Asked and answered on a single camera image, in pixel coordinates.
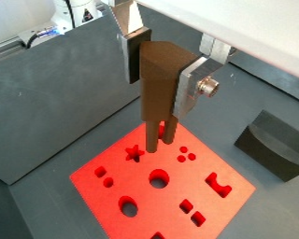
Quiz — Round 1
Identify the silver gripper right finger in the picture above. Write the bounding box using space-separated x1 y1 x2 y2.
174 34 236 119

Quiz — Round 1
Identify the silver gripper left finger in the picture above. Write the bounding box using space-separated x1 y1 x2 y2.
111 0 153 84

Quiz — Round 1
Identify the brown three prong peg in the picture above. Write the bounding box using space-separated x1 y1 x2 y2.
141 41 197 153

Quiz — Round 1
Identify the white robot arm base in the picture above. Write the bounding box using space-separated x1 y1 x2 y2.
19 0 103 49

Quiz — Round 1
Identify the black curved holder stand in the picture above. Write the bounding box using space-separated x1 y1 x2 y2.
234 110 299 182

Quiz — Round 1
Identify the red shape insertion block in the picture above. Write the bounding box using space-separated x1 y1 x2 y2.
71 126 256 239

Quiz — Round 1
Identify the black cable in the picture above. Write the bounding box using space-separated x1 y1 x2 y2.
27 0 78 49

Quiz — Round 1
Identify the aluminium frame rail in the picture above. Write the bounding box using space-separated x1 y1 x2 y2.
0 36 26 56

